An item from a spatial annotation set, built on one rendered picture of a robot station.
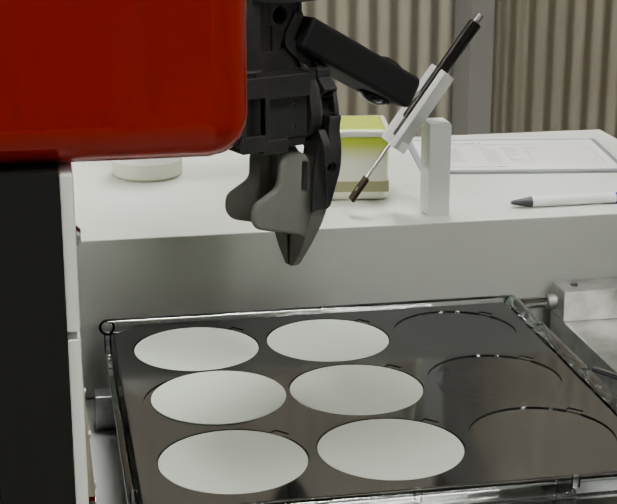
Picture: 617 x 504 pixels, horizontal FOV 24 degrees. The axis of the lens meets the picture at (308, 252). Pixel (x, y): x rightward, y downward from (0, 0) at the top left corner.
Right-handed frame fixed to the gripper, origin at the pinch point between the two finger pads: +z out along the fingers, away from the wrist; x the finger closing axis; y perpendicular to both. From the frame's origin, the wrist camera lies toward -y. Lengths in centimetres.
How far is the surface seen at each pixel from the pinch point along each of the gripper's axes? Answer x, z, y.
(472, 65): -174, 26, -165
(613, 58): -171, 28, -210
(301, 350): -4.0, 10.2, -2.8
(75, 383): 51, -16, 42
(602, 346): 5.2, 12.1, -27.3
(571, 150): -23, 3, -50
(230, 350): -7.2, 10.2, 1.9
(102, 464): -9.2, 18.2, 12.7
